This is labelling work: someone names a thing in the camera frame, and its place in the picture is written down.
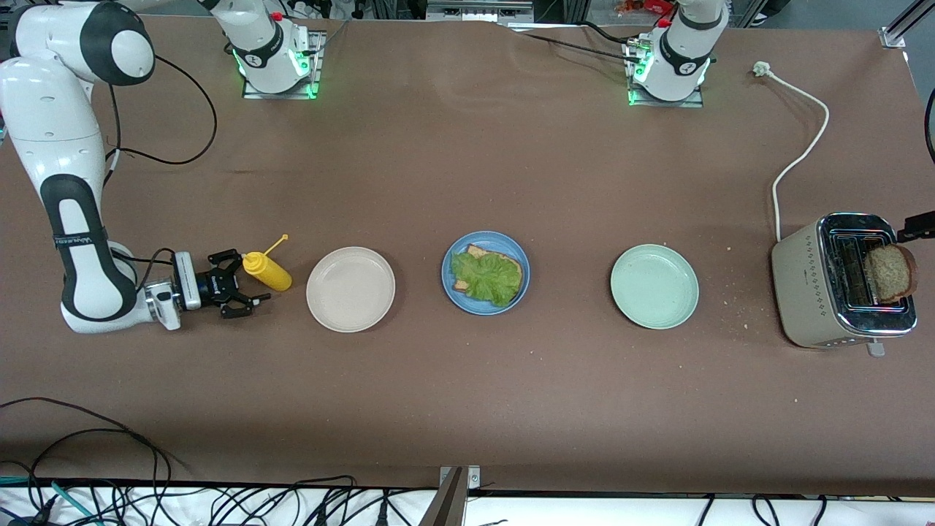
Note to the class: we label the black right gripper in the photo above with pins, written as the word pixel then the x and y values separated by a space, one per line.
pixel 212 286

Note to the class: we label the yellow mustard squeeze bottle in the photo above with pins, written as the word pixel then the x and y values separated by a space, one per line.
pixel 269 272

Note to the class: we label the brown bread slice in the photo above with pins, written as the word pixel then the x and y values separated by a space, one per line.
pixel 476 250
pixel 887 274

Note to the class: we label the green lettuce leaf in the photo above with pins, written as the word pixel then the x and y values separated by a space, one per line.
pixel 486 281

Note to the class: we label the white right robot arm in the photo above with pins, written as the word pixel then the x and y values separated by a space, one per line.
pixel 66 146

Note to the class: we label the beige round plate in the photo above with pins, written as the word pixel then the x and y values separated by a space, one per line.
pixel 350 290

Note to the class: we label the light green round plate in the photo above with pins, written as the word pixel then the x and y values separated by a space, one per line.
pixel 654 286

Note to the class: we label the blue round plate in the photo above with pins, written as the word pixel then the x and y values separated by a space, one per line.
pixel 511 303

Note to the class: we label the beige silver toaster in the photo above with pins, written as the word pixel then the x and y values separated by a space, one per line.
pixel 800 292

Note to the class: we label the aluminium profile bar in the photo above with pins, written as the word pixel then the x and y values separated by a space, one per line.
pixel 447 508

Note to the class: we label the red object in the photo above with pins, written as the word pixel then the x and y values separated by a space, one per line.
pixel 650 7

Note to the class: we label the aluminium frame post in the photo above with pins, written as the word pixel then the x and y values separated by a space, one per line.
pixel 895 33

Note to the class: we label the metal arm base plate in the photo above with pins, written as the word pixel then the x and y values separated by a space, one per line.
pixel 694 103
pixel 319 58

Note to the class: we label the metal corner bracket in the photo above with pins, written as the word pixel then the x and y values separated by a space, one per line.
pixel 473 478

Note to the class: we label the silver metal frame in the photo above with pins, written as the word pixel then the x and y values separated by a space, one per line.
pixel 475 11

